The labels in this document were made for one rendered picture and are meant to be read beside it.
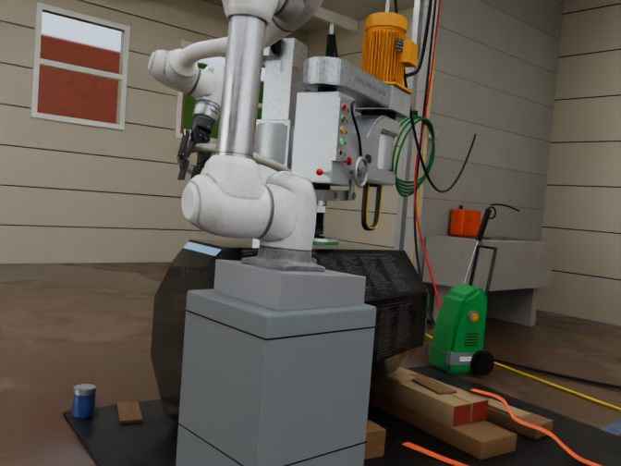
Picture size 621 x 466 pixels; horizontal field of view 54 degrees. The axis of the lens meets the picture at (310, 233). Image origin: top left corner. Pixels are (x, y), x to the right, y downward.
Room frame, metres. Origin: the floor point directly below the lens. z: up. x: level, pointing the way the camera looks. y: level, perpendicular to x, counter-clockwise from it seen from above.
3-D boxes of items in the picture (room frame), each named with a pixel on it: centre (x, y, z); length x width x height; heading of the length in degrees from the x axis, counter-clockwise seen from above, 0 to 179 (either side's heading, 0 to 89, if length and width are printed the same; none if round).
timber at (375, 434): (2.54, -0.23, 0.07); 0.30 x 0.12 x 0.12; 121
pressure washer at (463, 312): (4.17, -1.09, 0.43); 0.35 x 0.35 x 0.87; 20
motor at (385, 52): (3.46, -0.35, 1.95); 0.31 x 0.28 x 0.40; 62
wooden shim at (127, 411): (2.83, 0.80, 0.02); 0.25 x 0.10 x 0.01; 21
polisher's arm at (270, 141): (3.70, 0.06, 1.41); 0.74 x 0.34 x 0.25; 60
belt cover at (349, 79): (3.20, -0.19, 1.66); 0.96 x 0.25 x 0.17; 152
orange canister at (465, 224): (6.03, -1.56, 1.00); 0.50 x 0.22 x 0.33; 131
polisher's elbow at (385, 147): (3.47, -0.33, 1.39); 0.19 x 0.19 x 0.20
